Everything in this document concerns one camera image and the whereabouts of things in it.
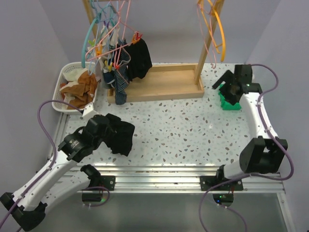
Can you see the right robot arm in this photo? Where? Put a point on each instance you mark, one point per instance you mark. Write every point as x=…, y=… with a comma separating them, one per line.
x=265, y=151

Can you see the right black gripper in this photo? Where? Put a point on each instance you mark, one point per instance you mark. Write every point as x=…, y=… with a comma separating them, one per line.
x=228, y=78

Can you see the mauve cream underwear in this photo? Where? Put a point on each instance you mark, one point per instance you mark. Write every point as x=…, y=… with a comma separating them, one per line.
x=106, y=40

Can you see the white laundry basket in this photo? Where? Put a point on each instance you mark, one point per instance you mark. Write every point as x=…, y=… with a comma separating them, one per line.
x=59, y=104

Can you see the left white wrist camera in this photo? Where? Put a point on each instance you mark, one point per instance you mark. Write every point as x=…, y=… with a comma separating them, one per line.
x=89, y=111

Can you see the yellow plastic hanger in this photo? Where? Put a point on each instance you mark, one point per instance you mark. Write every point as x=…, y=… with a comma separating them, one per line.
x=220, y=48

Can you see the light green cloth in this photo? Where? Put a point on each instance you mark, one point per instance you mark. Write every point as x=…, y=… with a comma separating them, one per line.
x=72, y=75

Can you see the blue wire hanger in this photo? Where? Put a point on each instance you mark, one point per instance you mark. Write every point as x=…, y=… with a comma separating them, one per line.
x=104, y=15

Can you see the orange clothespin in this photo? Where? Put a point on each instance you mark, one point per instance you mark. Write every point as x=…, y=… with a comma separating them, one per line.
x=136, y=37

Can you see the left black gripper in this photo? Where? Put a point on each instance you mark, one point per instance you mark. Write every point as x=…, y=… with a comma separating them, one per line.
x=110, y=133

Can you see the striped navy underwear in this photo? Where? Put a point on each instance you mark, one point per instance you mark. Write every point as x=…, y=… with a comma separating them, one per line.
x=115, y=72

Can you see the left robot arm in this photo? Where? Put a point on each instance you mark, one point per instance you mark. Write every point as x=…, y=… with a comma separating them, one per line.
x=29, y=204

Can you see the green clip bin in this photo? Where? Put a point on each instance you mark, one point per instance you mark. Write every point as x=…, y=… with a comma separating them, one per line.
x=227, y=106

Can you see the black underwear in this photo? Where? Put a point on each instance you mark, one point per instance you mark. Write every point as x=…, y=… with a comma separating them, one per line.
x=140, y=62
x=120, y=141

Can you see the brown underwear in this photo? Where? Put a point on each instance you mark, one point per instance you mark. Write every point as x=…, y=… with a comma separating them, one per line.
x=78, y=95

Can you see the pink wire hanger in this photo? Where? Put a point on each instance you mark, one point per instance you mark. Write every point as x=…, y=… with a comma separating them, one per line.
x=204, y=16
x=126, y=31

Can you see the wooden clothes rack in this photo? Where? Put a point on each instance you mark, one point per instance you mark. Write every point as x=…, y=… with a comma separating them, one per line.
x=164, y=82

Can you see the aluminium mounting rail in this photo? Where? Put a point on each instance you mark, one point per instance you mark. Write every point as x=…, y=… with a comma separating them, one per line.
x=172, y=149

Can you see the brown cloth in basket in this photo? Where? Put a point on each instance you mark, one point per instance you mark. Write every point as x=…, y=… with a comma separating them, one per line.
x=90, y=82

